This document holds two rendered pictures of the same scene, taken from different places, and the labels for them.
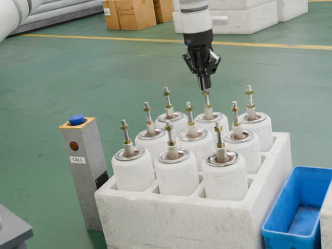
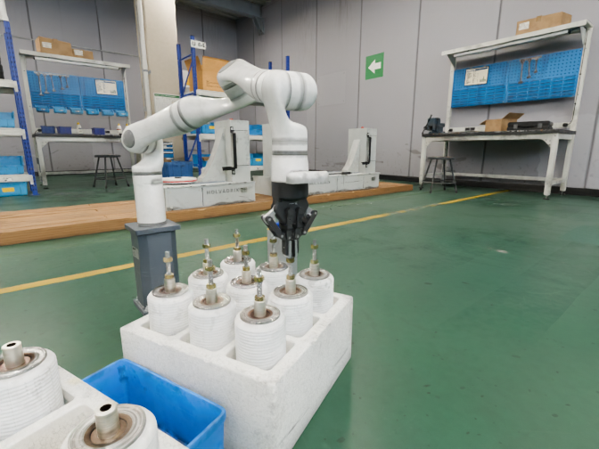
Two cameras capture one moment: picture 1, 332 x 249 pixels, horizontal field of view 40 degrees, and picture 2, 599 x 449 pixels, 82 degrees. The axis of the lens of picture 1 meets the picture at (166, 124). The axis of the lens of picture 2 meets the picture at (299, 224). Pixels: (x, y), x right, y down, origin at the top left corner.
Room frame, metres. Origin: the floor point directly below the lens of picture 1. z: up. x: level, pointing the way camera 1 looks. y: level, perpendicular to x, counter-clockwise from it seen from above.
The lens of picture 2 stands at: (1.17, -0.81, 0.55)
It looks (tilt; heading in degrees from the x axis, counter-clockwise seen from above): 12 degrees down; 89
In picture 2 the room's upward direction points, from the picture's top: straight up
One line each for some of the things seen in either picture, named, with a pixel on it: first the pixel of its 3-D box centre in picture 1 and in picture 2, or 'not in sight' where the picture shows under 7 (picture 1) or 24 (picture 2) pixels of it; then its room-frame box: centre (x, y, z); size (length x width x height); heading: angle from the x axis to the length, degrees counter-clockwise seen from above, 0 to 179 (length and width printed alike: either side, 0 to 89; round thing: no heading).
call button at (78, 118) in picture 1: (76, 120); not in sight; (1.14, 0.23, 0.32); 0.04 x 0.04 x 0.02
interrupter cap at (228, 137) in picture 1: (238, 136); (211, 301); (1.01, -0.17, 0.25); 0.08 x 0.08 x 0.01
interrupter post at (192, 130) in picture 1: (192, 130); (246, 276); (1.06, -0.06, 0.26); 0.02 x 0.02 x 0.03
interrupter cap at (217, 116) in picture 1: (209, 117); (291, 291); (1.17, -0.12, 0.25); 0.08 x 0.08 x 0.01
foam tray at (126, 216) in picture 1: (201, 191); (249, 344); (1.06, -0.06, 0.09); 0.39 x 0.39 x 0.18; 61
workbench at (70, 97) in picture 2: not in sight; (87, 123); (-2.00, 4.76, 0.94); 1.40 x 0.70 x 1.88; 39
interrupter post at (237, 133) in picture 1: (237, 131); (211, 295); (1.01, -0.17, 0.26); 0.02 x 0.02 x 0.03
